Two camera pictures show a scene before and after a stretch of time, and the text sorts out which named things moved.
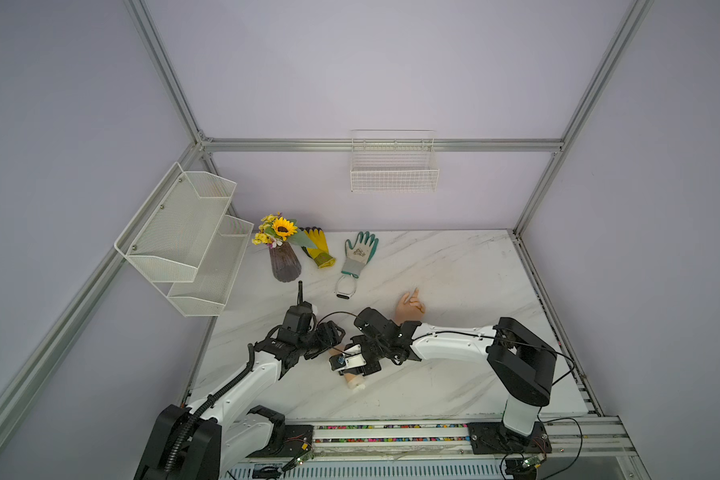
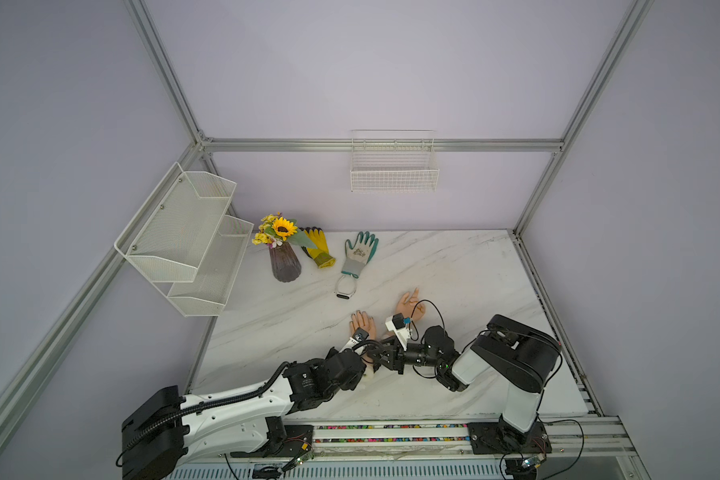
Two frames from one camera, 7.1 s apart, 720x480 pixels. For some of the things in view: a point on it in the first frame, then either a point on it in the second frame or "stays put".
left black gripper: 328,337 → 353,384
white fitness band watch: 343,295 stays put
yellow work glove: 320,253 stays put
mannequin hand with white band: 410,308 stays put
